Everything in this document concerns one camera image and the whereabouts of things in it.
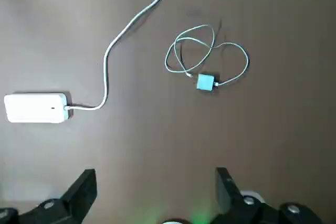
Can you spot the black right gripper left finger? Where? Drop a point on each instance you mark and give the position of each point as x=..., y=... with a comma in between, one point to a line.
x=73, y=203

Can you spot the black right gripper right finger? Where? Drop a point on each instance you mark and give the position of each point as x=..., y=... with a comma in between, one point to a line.
x=231, y=203

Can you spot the white power strip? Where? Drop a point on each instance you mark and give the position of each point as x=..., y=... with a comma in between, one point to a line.
x=34, y=108

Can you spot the pale blue phone charger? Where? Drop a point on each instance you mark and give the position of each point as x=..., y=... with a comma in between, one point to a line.
x=205, y=82

